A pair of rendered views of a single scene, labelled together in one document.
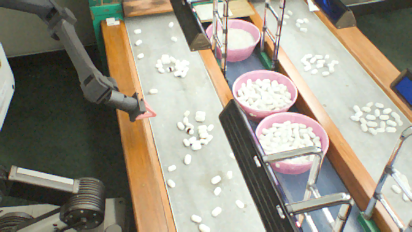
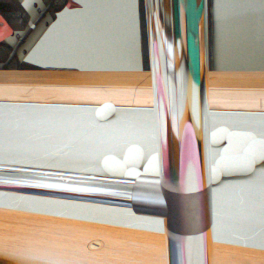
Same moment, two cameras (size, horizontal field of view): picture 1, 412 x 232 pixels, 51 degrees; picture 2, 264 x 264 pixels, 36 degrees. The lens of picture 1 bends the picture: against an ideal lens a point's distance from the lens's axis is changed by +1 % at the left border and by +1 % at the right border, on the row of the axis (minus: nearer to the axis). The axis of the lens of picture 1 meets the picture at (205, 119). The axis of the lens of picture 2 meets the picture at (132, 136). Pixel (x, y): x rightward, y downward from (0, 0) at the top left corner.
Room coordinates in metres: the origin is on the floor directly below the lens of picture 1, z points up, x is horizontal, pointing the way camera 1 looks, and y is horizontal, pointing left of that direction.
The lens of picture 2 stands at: (1.77, -0.18, 0.95)
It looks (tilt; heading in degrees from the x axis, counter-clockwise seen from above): 24 degrees down; 129
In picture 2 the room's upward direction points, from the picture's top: 6 degrees counter-clockwise
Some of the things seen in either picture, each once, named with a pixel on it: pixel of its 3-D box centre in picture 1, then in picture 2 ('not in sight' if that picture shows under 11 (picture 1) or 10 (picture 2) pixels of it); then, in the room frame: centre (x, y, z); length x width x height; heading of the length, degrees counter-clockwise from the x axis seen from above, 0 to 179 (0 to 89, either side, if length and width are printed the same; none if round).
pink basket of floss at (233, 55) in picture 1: (232, 42); not in sight; (1.81, -0.13, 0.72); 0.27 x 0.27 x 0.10
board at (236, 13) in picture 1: (220, 11); not in sight; (2.02, -0.08, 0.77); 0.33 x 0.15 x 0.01; 105
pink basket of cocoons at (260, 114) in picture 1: (263, 98); not in sight; (1.38, -0.25, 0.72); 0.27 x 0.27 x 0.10
